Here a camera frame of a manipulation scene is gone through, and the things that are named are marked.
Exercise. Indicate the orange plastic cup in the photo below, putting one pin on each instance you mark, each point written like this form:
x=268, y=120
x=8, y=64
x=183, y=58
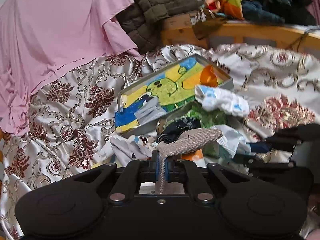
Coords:
x=208, y=77

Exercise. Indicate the grey box with cartoon picture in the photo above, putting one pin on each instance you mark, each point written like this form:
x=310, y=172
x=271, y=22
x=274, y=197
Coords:
x=173, y=86

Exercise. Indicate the green patterned cloth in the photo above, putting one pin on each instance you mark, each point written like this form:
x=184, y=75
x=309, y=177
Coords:
x=207, y=119

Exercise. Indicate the beige knit sock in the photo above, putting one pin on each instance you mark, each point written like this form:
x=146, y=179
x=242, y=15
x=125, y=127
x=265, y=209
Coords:
x=189, y=141

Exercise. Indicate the blue denim garment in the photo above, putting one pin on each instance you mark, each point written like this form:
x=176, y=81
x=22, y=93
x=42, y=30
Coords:
x=253, y=12

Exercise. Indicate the white folded cloth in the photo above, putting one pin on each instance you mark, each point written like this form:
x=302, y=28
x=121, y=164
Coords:
x=125, y=150

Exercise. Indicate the white blue patterned sock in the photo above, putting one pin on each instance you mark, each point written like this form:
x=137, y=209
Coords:
x=224, y=100

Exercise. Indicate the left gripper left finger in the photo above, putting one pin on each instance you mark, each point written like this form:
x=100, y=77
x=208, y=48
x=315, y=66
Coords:
x=126, y=188

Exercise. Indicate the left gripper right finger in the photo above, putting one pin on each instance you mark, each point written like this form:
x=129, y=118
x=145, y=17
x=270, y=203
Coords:
x=190, y=176

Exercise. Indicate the black sock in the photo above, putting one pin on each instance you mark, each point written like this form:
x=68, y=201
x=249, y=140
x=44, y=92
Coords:
x=172, y=132

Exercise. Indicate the brown printed bag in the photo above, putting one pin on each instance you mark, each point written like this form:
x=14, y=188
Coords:
x=205, y=22

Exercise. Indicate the pink hanging sheet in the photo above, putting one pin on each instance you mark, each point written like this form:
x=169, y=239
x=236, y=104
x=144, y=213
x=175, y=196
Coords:
x=42, y=40

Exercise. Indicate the wooden bed frame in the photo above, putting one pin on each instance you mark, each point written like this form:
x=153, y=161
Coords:
x=178, y=30

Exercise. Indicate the floral satin bedspread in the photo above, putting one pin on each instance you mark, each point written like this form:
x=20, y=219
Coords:
x=72, y=118

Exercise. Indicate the brown quilted jacket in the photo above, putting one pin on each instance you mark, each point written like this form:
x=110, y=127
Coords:
x=142, y=21

